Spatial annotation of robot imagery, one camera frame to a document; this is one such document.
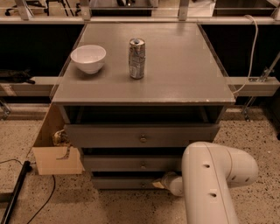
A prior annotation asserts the cardboard box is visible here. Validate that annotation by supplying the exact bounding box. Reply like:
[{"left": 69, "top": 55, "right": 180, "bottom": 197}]
[{"left": 32, "top": 105, "right": 84, "bottom": 175}]

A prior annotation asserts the grey top drawer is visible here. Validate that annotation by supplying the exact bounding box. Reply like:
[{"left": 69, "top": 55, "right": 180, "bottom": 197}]
[{"left": 64, "top": 124, "right": 220, "bottom": 148}]

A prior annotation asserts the black object on rail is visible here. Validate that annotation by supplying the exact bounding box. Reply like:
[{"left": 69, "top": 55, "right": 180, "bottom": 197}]
[{"left": 0, "top": 69, "right": 35, "bottom": 84}]

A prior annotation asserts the grey bottom drawer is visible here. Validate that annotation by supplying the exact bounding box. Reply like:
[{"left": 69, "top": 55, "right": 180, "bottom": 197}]
[{"left": 92, "top": 177, "right": 158, "bottom": 190}]

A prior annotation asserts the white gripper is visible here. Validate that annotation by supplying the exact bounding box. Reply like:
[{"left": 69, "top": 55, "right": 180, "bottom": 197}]
[{"left": 152, "top": 171, "right": 182, "bottom": 191}]

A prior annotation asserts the white cable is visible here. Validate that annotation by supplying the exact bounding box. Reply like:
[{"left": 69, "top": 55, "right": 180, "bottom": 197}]
[{"left": 232, "top": 15, "right": 259, "bottom": 95}]

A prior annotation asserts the crumpled item in box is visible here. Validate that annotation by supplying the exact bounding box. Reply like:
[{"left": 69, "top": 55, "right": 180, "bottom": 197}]
[{"left": 52, "top": 129, "right": 70, "bottom": 146}]

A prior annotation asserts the white bowl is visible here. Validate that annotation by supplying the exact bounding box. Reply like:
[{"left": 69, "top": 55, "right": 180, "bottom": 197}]
[{"left": 70, "top": 45, "right": 107, "bottom": 74}]

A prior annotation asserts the grey middle drawer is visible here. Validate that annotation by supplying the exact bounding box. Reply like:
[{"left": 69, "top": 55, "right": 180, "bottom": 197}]
[{"left": 82, "top": 155, "right": 181, "bottom": 172}]

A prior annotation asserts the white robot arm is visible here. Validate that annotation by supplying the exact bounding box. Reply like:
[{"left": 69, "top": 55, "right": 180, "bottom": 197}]
[{"left": 152, "top": 142, "right": 258, "bottom": 224}]

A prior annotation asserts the grey drawer cabinet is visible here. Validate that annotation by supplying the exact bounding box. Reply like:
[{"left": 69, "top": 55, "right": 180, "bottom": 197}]
[{"left": 52, "top": 23, "right": 235, "bottom": 179}]

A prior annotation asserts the metal bracket right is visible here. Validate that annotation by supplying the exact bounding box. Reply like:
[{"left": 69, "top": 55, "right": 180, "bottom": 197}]
[{"left": 241, "top": 52, "right": 280, "bottom": 122}]

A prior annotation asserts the black floor cable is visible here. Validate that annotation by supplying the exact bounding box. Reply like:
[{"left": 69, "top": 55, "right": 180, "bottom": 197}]
[{"left": 0, "top": 158, "right": 56, "bottom": 224}]

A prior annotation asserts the grey metal rail frame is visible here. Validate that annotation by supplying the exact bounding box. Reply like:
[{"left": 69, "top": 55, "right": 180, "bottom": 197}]
[{"left": 0, "top": 0, "right": 280, "bottom": 98}]

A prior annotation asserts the black floor bar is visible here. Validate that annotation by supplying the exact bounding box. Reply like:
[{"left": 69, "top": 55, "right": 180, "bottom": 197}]
[{"left": 0, "top": 161, "right": 32, "bottom": 224}]

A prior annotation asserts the silver drink can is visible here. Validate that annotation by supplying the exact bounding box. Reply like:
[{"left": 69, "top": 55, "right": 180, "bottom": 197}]
[{"left": 129, "top": 38, "right": 145, "bottom": 80}]

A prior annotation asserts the grey drawer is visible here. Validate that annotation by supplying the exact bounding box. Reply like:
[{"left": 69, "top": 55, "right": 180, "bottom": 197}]
[
  {"left": 82, "top": 155, "right": 181, "bottom": 172},
  {"left": 92, "top": 177, "right": 158, "bottom": 190},
  {"left": 64, "top": 124, "right": 220, "bottom": 148}
]

